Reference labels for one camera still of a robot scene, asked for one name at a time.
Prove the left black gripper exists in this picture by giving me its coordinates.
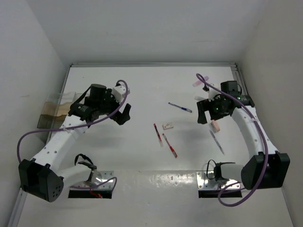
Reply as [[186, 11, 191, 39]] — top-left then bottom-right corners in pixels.
[[97, 88, 130, 124]]

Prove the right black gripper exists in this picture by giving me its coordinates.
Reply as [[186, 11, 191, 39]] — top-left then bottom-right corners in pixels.
[[196, 95, 229, 124]]

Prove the pink eraser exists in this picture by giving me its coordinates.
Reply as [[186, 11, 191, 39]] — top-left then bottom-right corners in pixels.
[[210, 120, 221, 133]]

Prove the blue ballpoint pen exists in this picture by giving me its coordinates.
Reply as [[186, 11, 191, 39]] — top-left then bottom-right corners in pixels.
[[168, 102, 193, 113]]

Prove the orange capped white tube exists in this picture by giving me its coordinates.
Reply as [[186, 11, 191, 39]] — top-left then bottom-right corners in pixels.
[[194, 96, 205, 101]]

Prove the red pen with clear cap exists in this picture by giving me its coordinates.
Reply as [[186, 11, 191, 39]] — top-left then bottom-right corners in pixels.
[[153, 123, 163, 147]]

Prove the white staples box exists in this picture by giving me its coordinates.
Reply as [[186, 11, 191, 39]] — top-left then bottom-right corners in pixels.
[[162, 122, 174, 130]]

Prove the red gel pen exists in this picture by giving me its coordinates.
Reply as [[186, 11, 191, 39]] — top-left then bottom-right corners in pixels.
[[162, 133, 178, 158]]

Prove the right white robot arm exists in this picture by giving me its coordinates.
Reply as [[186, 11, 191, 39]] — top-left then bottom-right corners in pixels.
[[197, 80, 290, 190]]

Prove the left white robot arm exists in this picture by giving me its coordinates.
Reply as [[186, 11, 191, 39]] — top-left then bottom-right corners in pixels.
[[18, 79, 131, 202]]

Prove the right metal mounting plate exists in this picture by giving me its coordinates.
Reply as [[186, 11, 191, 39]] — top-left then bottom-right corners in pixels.
[[196, 171, 241, 191]]

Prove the metal mounting plate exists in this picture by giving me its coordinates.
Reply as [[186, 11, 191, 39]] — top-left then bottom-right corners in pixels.
[[71, 171, 116, 191], [196, 171, 241, 191]]

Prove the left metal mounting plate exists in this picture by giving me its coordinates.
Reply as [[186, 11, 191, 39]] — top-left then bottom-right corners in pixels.
[[71, 171, 116, 191]]

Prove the clear compartment organizer box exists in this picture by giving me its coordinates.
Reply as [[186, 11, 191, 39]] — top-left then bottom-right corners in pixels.
[[37, 92, 81, 129]]

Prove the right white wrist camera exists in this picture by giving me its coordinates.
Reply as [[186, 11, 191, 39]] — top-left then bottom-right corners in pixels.
[[203, 84, 220, 101]]

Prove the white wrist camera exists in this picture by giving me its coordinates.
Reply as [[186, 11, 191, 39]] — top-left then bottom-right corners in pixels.
[[203, 84, 220, 101], [111, 85, 126, 103]]

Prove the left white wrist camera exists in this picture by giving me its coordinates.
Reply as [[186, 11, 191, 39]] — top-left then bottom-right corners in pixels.
[[111, 85, 126, 103]]

